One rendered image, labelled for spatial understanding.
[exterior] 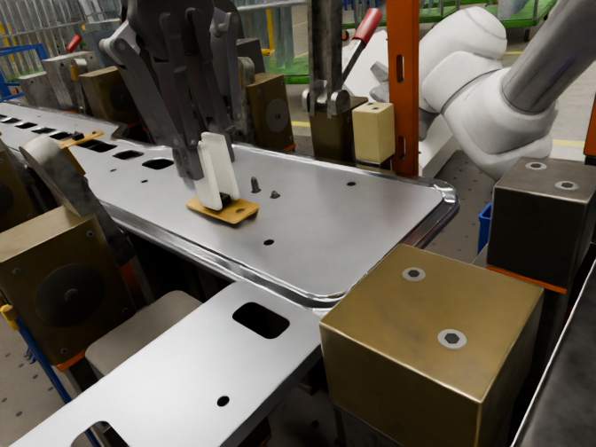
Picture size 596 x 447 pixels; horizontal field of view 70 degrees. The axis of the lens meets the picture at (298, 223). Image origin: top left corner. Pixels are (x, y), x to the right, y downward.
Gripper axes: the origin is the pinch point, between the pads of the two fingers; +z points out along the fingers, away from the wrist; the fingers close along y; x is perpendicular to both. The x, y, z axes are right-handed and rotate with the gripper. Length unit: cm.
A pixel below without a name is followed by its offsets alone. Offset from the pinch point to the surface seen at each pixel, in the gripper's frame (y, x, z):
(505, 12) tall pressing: 618, 176, 69
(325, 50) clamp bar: 19.8, -0.3, -7.4
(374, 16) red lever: 29.8, -0.9, -9.5
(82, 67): 19, 69, -4
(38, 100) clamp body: 18, 102, 5
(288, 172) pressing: 10.4, -0.2, 4.6
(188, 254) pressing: -6.8, -2.9, 5.1
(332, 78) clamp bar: 18.5, -1.8, -4.5
